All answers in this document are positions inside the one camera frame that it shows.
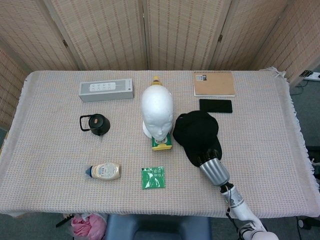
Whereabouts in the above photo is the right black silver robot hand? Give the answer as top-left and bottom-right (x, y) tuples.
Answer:
(196, 148), (231, 186)

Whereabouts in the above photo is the black baseball cap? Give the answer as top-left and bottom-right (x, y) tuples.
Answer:
(172, 110), (223, 168)

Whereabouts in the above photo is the white foam mannequin head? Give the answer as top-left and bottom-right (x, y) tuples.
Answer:
(140, 85), (174, 141)

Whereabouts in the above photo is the yellow green drink carton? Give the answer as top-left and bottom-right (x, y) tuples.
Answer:
(151, 132), (173, 152)

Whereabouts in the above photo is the green sachet packet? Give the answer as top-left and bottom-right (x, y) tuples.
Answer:
(140, 166), (167, 190)

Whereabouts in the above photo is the black smartphone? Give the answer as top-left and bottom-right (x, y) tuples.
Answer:
(198, 98), (233, 114)

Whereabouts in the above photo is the blue padded seat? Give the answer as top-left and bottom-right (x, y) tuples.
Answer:
(106, 214), (212, 240)

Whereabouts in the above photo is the brown spiral notebook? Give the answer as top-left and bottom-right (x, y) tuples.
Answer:
(192, 70), (237, 98)

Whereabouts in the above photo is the yellow capped bottle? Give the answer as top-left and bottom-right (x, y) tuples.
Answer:
(151, 75), (163, 88)

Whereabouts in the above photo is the cream squeeze sauce bottle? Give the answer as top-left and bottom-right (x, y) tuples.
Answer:
(85, 162), (123, 180)

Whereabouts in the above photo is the black lidded cup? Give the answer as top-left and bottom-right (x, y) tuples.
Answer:
(79, 113), (111, 137)

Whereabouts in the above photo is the grey power strip box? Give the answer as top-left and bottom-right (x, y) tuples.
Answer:
(78, 78), (135, 103)

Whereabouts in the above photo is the white floor power strip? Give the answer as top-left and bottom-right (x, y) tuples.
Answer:
(299, 70), (320, 81)

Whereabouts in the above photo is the pink plastic bag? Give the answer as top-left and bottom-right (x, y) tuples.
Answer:
(71, 213), (107, 240)

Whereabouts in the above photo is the pale woven tablecloth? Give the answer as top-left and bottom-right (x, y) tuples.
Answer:
(0, 66), (318, 221)

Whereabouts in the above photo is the black stand leg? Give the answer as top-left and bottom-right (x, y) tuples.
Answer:
(55, 213), (75, 228)

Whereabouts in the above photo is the woven folding screen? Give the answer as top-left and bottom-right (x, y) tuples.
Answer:
(0, 0), (320, 128)

